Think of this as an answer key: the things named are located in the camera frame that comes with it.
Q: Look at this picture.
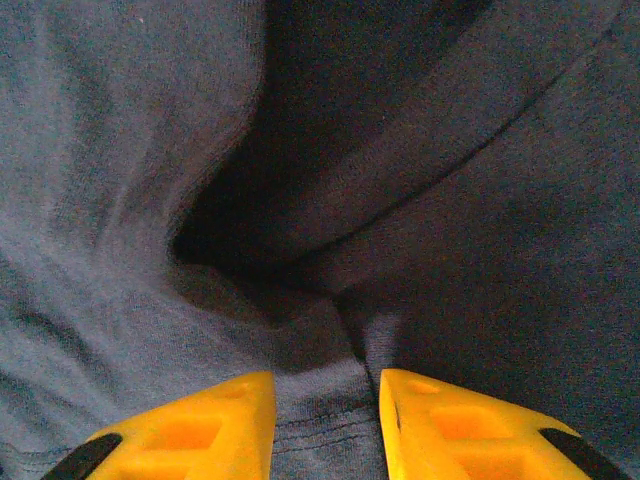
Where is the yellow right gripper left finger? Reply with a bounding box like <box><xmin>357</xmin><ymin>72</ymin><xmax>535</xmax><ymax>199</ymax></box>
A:
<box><xmin>42</xmin><ymin>370</ymin><xmax>278</xmax><ymax>480</ymax></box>

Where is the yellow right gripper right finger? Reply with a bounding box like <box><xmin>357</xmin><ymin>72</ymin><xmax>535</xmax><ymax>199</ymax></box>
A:
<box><xmin>378</xmin><ymin>368</ymin><xmax>634</xmax><ymax>480</ymax></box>

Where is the navy blue t-shirt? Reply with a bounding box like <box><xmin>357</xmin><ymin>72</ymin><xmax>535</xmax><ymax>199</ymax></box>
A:
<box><xmin>0</xmin><ymin>0</ymin><xmax>640</xmax><ymax>480</ymax></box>

